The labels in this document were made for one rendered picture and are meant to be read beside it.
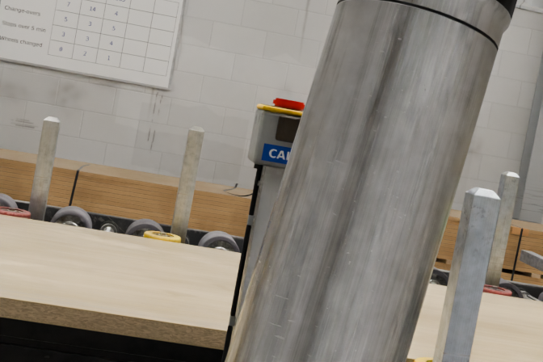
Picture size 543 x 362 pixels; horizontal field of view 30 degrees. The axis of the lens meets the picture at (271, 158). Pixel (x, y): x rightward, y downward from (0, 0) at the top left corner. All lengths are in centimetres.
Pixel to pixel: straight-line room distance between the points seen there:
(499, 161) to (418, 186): 833
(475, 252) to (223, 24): 714
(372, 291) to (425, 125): 10
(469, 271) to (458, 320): 6
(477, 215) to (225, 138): 712
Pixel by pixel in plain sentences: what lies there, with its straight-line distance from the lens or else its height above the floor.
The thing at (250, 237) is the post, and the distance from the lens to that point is 124.
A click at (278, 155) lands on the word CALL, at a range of 119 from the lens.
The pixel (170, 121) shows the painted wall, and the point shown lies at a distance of 830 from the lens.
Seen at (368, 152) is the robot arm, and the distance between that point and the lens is 61.
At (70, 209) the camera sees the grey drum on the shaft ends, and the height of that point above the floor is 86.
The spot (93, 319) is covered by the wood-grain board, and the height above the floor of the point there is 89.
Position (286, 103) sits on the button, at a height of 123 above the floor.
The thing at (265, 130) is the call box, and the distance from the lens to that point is 119.
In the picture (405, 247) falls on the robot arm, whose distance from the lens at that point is 62.
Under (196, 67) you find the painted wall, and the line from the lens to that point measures 830.
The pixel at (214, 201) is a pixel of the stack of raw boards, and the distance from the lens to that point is 708.
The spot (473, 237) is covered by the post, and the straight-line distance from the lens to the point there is 127.
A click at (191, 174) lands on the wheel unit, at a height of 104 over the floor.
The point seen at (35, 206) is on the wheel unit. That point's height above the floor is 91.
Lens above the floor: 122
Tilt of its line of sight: 3 degrees down
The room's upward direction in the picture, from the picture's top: 10 degrees clockwise
